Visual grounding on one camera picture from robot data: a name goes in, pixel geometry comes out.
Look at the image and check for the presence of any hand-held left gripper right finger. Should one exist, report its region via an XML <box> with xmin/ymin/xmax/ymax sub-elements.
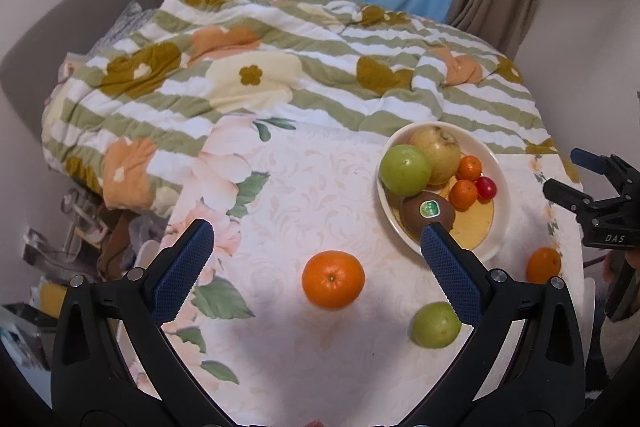
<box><xmin>400</xmin><ymin>222</ymin><xmax>585</xmax><ymax>427</ymax></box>

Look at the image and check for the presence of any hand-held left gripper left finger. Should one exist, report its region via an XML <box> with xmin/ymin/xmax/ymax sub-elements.
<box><xmin>50</xmin><ymin>219</ymin><xmax>236</xmax><ymax>427</ymax></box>

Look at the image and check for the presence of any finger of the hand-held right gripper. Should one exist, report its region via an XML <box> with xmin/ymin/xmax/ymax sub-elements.
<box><xmin>571</xmin><ymin>148</ymin><xmax>640</xmax><ymax>200</ymax></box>
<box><xmin>543</xmin><ymin>178</ymin><xmax>598</xmax><ymax>218</ymax></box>

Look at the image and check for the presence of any cream bowl with duck print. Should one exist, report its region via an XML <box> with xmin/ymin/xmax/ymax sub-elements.
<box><xmin>376</xmin><ymin>122</ymin><xmax>511</xmax><ymax>260</ymax></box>

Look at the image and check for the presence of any brown kiwi with green sticker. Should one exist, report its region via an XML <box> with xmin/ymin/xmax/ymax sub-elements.
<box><xmin>399</xmin><ymin>193</ymin><xmax>457</xmax><ymax>235</ymax></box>

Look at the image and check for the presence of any small tangerine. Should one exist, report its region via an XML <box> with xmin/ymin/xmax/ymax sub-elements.
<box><xmin>449</xmin><ymin>179</ymin><xmax>478</xmax><ymax>210</ymax></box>
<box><xmin>457</xmin><ymin>155</ymin><xmax>483</xmax><ymax>182</ymax></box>

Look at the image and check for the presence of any red cherry tomato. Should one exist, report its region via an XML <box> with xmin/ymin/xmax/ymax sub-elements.
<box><xmin>474</xmin><ymin>176</ymin><xmax>498</xmax><ymax>201</ymax></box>

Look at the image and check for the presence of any green apple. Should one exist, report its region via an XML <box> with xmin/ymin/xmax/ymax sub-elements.
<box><xmin>379</xmin><ymin>144</ymin><xmax>432</xmax><ymax>196</ymax></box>
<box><xmin>411</xmin><ymin>302</ymin><xmax>462</xmax><ymax>349</ymax></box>

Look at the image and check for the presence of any large orange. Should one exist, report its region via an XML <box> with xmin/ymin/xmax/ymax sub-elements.
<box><xmin>301</xmin><ymin>250</ymin><xmax>366</xmax><ymax>311</ymax></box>

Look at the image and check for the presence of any yellow-brown pear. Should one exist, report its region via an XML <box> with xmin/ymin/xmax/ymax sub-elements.
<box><xmin>409</xmin><ymin>125</ymin><xmax>462</xmax><ymax>186</ymax></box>

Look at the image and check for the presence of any medium orange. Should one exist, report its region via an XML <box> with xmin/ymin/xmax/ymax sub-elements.
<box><xmin>526</xmin><ymin>247</ymin><xmax>562</xmax><ymax>284</ymax></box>

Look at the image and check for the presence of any floral white tablecloth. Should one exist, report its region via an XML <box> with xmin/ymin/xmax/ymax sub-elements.
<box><xmin>117</xmin><ymin>117</ymin><xmax>586</xmax><ymax>427</ymax></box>

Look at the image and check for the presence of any green striped floral quilt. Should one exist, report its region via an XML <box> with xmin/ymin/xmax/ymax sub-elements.
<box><xmin>41</xmin><ymin>0</ymin><xmax>583</xmax><ymax>215</ymax></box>

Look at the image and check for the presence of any grey patterned bedsheet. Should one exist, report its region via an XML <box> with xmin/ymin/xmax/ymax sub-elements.
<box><xmin>102</xmin><ymin>0</ymin><xmax>161</xmax><ymax>52</ymax></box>

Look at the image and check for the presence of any grey upholstered headboard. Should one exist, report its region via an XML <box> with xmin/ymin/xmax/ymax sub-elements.
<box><xmin>0</xmin><ymin>0</ymin><xmax>166</xmax><ymax>118</ymax></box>

